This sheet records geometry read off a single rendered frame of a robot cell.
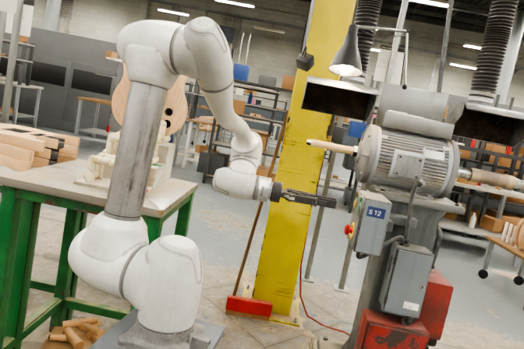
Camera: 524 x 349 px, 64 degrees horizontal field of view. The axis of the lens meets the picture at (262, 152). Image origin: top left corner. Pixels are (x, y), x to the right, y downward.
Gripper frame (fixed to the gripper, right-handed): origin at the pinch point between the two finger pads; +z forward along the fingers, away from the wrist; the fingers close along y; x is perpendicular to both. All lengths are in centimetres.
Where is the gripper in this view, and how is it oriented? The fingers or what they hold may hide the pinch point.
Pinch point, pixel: (326, 202)
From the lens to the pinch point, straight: 153.2
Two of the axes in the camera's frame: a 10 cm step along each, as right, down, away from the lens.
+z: 9.8, 2.0, -0.5
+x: 1.9, -9.8, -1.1
